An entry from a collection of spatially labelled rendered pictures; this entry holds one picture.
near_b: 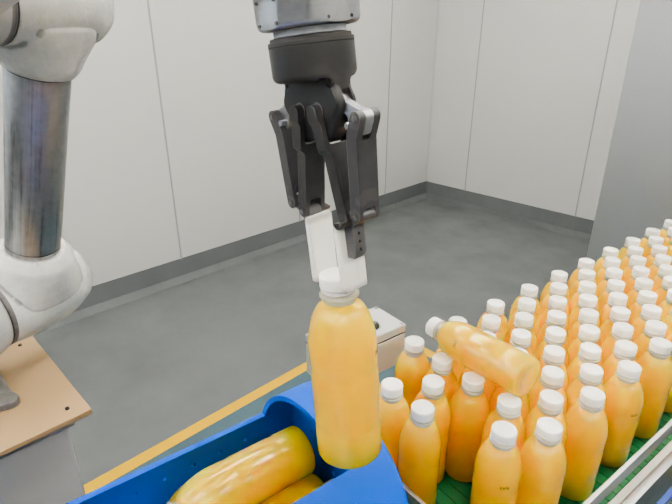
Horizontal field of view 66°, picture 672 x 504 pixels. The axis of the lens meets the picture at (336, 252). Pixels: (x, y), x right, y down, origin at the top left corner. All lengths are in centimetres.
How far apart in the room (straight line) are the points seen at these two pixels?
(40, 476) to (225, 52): 313
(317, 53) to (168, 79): 326
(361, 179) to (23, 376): 101
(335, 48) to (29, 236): 82
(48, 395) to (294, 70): 94
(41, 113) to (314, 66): 65
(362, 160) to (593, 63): 453
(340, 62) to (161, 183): 332
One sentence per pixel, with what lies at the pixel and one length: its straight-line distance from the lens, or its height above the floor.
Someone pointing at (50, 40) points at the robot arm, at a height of 168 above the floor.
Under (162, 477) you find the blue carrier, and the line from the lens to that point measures 83.
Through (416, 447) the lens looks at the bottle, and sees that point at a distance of 92.
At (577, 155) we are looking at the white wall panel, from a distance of 502.
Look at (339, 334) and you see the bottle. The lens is 52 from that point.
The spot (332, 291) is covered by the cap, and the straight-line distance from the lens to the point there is 51.
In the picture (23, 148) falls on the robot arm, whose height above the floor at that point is 151.
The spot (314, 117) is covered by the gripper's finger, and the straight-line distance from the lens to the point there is 46.
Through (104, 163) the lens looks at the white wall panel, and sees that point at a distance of 355.
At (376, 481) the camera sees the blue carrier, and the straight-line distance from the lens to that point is 69.
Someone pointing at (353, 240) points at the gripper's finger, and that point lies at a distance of 48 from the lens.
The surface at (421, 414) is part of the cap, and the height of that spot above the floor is 112.
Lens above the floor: 169
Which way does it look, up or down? 23 degrees down
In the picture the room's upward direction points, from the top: straight up
